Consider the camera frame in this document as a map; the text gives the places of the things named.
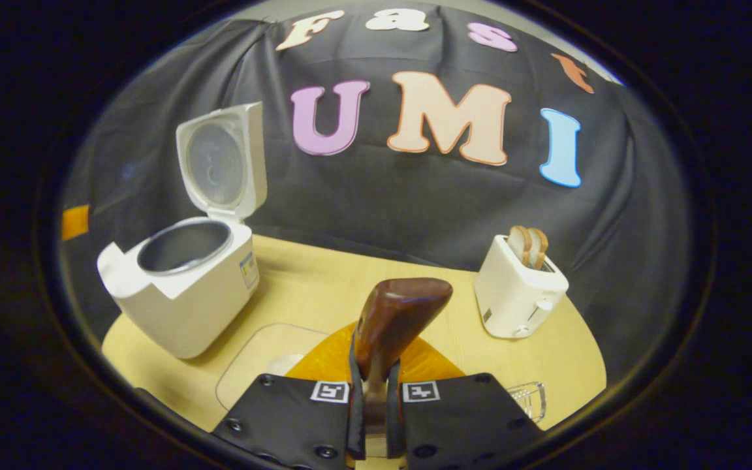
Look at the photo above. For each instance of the white toaster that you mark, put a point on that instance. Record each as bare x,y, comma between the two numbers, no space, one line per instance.
513,300

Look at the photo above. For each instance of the brown wooden spoon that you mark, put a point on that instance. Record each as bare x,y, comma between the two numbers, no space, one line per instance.
395,320

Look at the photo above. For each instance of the white rice cooker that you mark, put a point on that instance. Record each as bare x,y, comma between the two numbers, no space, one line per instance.
180,307

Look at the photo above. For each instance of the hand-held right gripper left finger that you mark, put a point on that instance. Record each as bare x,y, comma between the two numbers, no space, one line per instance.
284,418

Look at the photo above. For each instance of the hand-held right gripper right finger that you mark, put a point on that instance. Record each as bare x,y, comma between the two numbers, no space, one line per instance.
461,424

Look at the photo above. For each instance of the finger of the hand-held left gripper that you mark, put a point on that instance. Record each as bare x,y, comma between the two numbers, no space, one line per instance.
74,222

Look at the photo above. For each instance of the black backdrop cloth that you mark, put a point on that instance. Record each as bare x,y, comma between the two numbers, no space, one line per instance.
415,215

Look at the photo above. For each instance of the brown bread slice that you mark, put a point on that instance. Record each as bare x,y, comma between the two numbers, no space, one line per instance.
539,247
519,243

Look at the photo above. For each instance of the clear chopstick holder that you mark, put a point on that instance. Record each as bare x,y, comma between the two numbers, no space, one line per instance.
529,399

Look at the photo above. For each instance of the clear plastic container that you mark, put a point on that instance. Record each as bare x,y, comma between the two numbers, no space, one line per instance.
245,365

